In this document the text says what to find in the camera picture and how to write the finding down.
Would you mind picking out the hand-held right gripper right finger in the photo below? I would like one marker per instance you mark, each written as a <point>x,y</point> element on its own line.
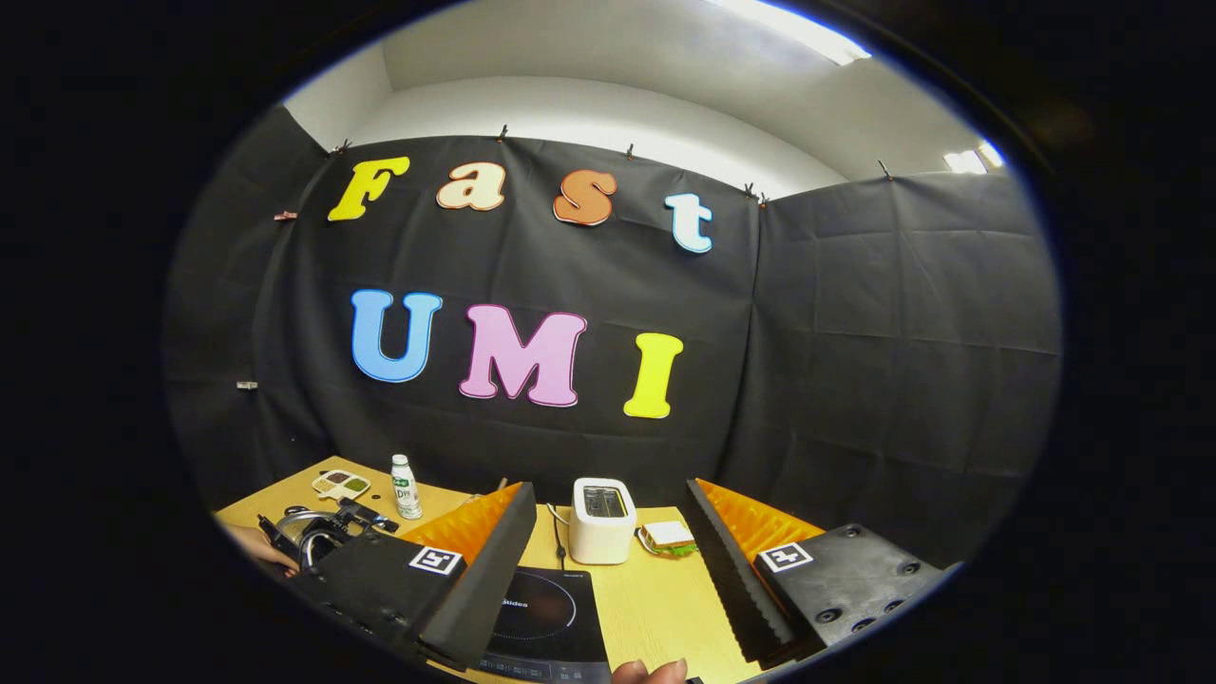
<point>731,589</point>

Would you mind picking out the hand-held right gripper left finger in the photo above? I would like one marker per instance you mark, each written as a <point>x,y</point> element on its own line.
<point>484,589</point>

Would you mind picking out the black induction cooktop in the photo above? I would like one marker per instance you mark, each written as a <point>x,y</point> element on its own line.
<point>546,622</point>

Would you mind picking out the small white bean dish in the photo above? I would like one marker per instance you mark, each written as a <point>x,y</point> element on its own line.
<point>340,485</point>

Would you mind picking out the white green-label drink bottle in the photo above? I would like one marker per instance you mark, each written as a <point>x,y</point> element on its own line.
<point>408,489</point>

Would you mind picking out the sandwich with lettuce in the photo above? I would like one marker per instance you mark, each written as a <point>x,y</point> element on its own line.
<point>668,538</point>

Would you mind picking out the white toaster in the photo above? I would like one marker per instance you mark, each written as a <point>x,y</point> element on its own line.
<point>602,527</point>

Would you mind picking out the black backdrop cloth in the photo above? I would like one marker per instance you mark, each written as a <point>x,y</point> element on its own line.
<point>855,361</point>

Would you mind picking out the small ceiling light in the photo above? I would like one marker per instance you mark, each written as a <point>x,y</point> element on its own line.
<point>971,159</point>

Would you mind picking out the long ceiling light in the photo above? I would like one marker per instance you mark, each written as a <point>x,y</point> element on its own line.
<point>793,28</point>

